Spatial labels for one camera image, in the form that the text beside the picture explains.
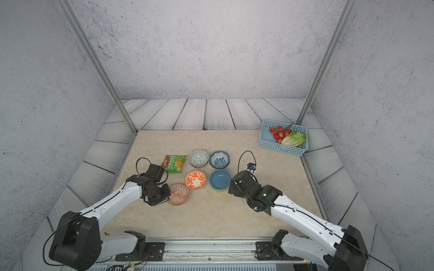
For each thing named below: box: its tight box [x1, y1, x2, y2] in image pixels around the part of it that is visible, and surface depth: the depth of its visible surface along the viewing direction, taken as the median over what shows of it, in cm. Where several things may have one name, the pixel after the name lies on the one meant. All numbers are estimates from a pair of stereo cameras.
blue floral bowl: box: [209, 150, 230, 170], surface depth 103 cm
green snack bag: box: [160, 154, 187, 174], surface depth 101 cm
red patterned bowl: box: [167, 183, 190, 207], surface depth 91 cm
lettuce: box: [280, 130, 307, 148], surface depth 109 cm
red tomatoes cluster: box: [269, 120, 295, 144], surface depth 117 cm
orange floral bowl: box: [184, 169, 207, 190], surface depth 95 cm
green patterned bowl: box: [188, 149, 210, 169], surface depth 103 cm
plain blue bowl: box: [210, 169, 232, 191], surface depth 93 cm
